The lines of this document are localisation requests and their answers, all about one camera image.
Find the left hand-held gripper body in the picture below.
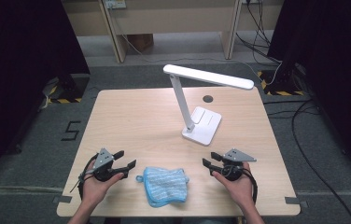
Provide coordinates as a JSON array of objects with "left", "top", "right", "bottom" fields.
[{"left": 92, "top": 147, "right": 126, "bottom": 183}]

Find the person's right hand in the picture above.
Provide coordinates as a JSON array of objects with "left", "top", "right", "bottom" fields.
[{"left": 211, "top": 161, "right": 257, "bottom": 209}]

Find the white floor cable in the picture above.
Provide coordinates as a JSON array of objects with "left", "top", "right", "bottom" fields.
[{"left": 109, "top": 7, "right": 284, "bottom": 87}]

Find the blue striped cleaning cloth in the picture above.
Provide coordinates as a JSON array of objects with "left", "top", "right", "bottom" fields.
[{"left": 135, "top": 166, "right": 190, "bottom": 208}]

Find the white power strip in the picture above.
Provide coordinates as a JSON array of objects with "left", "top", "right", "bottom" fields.
[{"left": 104, "top": 0, "right": 127, "bottom": 9}]

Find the long black floor cable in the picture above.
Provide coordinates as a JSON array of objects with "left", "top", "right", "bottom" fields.
[{"left": 290, "top": 98, "right": 351, "bottom": 224}]

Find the brown cardboard box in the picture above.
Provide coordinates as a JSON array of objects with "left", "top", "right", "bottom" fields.
[{"left": 126, "top": 33, "right": 155, "bottom": 52}]

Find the person's left hand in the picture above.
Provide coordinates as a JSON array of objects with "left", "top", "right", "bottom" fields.
[{"left": 81, "top": 161, "right": 125, "bottom": 205}]

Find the grey tape piece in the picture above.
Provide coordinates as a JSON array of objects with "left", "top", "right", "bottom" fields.
[
  {"left": 284, "top": 196, "right": 309, "bottom": 209},
  {"left": 52, "top": 195, "right": 73, "bottom": 205}
]

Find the black curtain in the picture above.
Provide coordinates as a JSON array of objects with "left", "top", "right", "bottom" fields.
[
  {"left": 0, "top": 0, "right": 91, "bottom": 189},
  {"left": 266, "top": 0, "right": 351, "bottom": 191}
]

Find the black stand base hazard tape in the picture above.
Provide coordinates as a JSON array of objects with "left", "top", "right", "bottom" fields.
[
  {"left": 41, "top": 73, "right": 91, "bottom": 105},
  {"left": 257, "top": 60, "right": 307, "bottom": 97}
]

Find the white folding desk lamp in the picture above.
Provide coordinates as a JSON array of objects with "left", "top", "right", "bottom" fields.
[{"left": 162, "top": 63, "right": 255, "bottom": 147}]

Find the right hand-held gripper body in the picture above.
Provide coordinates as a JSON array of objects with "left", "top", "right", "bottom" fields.
[{"left": 221, "top": 147, "right": 258, "bottom": 182}]

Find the light wooden desk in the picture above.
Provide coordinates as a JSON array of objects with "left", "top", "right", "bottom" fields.
[{"left": 61, "top": 0, "right": 285, "bottom": 64}]

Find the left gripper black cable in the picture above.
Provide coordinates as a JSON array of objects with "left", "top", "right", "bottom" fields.
[{"left": 69, "top": 152, "right": 100, "bottom": 201}]

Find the bundle of black cables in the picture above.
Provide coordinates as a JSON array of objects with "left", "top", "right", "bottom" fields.
[{"left": 235, "top": 0, "right": 282, "bottom": 63}]

